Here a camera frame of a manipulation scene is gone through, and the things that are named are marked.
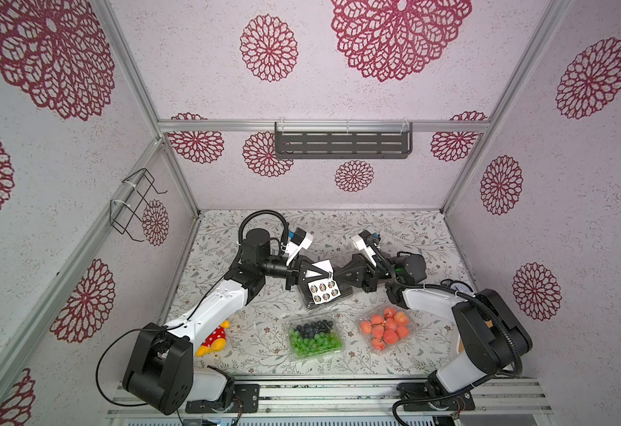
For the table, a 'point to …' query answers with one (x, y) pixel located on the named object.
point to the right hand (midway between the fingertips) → (335, 282)
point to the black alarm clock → (457, 285)
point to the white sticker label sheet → (323, 290)
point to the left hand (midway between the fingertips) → (326, 277)
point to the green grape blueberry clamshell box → (314, 336)
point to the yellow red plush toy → (216, 342)
